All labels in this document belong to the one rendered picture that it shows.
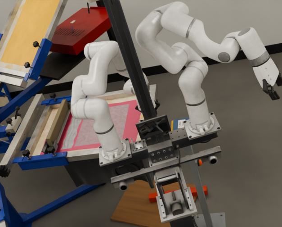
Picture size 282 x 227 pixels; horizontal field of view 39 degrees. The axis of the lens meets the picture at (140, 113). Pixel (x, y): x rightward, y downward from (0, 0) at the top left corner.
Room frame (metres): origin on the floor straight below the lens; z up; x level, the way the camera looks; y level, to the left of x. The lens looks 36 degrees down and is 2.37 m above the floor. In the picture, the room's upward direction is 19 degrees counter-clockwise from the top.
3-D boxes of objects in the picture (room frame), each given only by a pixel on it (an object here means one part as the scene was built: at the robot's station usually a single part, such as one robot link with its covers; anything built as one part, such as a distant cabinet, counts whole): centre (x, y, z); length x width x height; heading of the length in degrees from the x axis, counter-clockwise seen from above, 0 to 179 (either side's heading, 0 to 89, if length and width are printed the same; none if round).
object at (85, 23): (3.27, 0.26, 1.06); 0.61 x 0.46 x 0.12; 132
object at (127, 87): (1.85, -0.02, 1.22); 0.15 x 0.10 x 0.11; 150
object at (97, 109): (1.48, 0.19, 1.37); 0.13 x 0.10 x 0.16; 60
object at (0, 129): (2.16, 0.84, 1.02); 0.17 x 0.06 x 0.05; 72
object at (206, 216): (1.71, -0.20, 0.48); 0.22 x 0.22 x 0.96; 72
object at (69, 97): (2.33, 0.45, 0.98); 0.30 x 0.05 x 0.07; 72
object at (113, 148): (1.46, 0.18, 1.21); 0.16 x 0.13 x 0.15; 176
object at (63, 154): (1.80, 0.62, 0.97); 0.30 x 0.05 x 0.07; 72
